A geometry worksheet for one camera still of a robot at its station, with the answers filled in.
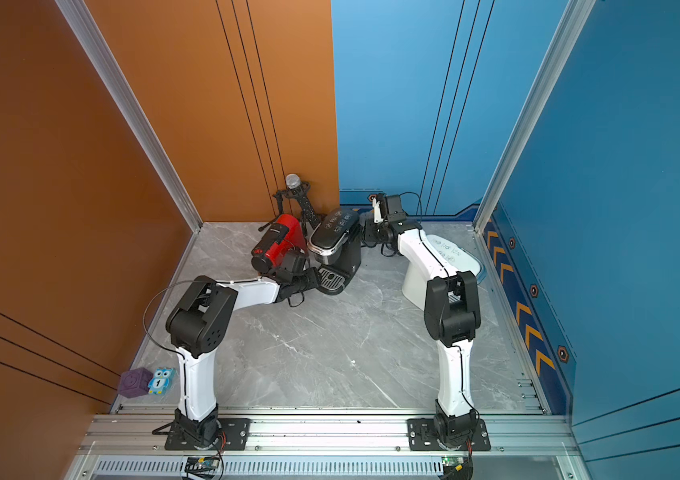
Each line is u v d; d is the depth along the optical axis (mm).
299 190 994
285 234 931
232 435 743
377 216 867
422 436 725
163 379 809
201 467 724
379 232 835
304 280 899
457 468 695
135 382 773
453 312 559
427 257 610
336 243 846
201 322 537
